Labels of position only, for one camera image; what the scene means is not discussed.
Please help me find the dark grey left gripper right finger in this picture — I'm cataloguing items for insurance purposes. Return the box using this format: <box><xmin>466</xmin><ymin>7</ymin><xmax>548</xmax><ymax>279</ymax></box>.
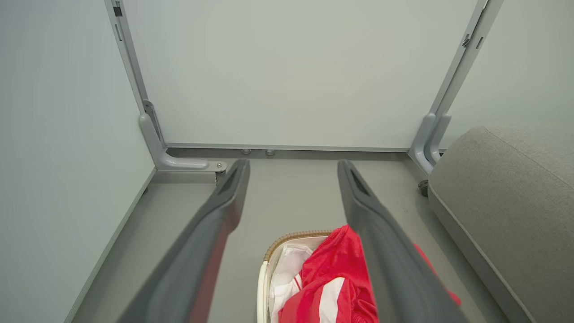
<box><xmin>337</xmin><ymin>160</ymin><xmax>469</xmax><ymax>323</ymax></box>

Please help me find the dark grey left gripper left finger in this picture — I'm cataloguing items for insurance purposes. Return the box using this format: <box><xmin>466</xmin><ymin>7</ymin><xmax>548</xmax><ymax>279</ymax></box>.
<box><xmin>117</xmin><ymin>158</ymin><xmax>251</xmax><ymax>323</ymax></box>

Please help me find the red jacket with white stripes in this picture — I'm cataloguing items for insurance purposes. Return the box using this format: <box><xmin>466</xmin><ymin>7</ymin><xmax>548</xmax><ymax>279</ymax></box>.
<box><xmin>278</xmin><ymin>224</ymin><xmax>462</xmax><ymax>323</ymax></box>

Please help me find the white garment with red trim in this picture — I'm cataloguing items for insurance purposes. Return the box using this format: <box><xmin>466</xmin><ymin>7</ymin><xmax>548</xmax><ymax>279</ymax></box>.
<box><xmin>269</xmin><ymin>274</ymin><xmax>302</xmax><ymax>323</ymax></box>

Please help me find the cream laundry basket with woven rim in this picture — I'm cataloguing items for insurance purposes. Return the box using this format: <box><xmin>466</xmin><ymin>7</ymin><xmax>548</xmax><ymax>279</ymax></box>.
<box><xmin>257</xmin><ymin>230</ymin><xmax>335</xmax><ymax>323</ymax></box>

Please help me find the white basket liner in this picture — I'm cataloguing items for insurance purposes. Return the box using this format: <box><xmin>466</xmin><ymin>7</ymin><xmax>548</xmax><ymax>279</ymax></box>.
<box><xmin>269</xmin><ymin>244</ymin><xmax>314</xmax><ymax>288</ymax></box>

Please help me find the grey fabric sofa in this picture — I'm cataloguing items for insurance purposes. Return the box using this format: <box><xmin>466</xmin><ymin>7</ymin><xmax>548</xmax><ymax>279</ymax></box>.
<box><xmin>427</xmin><ymin>122</ymin><xmax>574</xmax><ymax>323</ymax></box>

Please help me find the grey partition post with foot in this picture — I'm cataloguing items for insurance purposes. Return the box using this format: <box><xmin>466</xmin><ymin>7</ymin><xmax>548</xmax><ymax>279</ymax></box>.
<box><xmin>408</xmin><ymin>0</ymin><xmax>505</xmax><ymax>175</ymax></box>
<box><xmin>104</xmin><ymin>0</ymin><xmax>228</xmax><ymax>172</ymax></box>

